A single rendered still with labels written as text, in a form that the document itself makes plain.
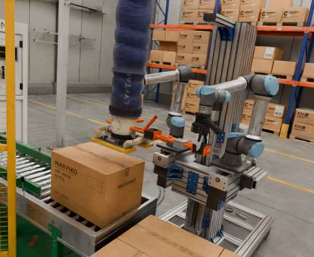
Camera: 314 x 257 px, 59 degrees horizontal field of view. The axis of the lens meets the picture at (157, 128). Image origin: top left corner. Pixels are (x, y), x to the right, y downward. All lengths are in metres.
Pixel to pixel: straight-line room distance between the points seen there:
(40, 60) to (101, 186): 9.88
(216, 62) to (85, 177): 1.29
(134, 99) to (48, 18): 10.08
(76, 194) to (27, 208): 0.44
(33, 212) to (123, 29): 1.46
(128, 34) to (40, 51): 9.85
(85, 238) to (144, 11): 1.45
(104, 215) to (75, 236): 0.23
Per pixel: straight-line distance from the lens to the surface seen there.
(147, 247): 1.92
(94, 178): 1.94
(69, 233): 2.06
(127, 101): 1.80
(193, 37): 9.86
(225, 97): 1.62
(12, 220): 2.43
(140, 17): 1.79
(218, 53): 2.23
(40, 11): 11.60
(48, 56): 11.71
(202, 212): 2.41
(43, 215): 2.25
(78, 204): 2.15
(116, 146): 1.83
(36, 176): 2.85
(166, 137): 1.69
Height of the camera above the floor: 1.69
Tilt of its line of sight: 13 degrees down
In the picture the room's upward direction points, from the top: 7 degrees clockwise
